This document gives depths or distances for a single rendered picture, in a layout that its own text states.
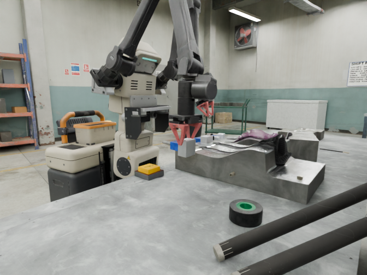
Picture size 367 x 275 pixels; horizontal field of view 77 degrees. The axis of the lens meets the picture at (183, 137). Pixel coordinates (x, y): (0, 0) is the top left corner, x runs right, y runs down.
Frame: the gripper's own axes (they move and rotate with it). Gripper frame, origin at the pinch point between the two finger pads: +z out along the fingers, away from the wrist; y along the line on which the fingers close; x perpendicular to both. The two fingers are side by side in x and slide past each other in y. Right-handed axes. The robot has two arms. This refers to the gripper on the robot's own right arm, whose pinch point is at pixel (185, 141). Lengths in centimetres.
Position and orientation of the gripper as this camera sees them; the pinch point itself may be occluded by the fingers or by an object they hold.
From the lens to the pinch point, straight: 78.0
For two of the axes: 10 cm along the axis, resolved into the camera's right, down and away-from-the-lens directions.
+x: -7.6, -1.5, 6.3
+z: -0.3, 9.8, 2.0
